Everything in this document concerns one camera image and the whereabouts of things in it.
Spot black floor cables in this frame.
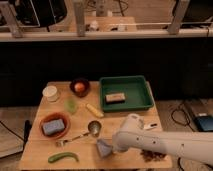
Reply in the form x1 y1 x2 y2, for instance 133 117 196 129
169 101 213 171

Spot brown grape bunch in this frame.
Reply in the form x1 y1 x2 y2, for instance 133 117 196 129
141 150 166 162

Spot green leaf toy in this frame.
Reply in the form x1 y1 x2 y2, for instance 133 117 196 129
64 98 77 114

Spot white handled brush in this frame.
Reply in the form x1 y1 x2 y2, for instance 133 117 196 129
143 123 157 130

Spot green pepper toy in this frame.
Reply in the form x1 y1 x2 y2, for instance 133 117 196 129
48 152 79 163

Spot yellow corn toy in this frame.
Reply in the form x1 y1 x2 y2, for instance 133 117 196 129
86 104 104 118

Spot black handle left of table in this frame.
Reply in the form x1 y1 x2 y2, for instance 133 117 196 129
23 120 32 149

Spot blue sponge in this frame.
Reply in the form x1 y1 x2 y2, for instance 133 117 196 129
42 119 65 135

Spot white cup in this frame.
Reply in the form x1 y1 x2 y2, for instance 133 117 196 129
42 85 59 102

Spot green plastic tray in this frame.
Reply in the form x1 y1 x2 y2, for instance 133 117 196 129
99 75 154 112

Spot metal measuring scoop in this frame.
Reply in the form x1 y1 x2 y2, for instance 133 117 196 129
56 120 102 147

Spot grey towel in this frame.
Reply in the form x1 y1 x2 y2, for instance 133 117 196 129
96 139 112 158

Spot tan sponge block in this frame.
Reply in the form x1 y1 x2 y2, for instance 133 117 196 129
105 93 125 103

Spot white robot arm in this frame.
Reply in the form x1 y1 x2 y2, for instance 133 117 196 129
112 113 213 165

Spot dark bowl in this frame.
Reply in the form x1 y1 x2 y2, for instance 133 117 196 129
70 78 90 97

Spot orange egg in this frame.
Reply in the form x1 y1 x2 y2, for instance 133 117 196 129
74 82 85 92

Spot orange bowl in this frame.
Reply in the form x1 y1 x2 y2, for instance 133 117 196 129
39 113 71 140

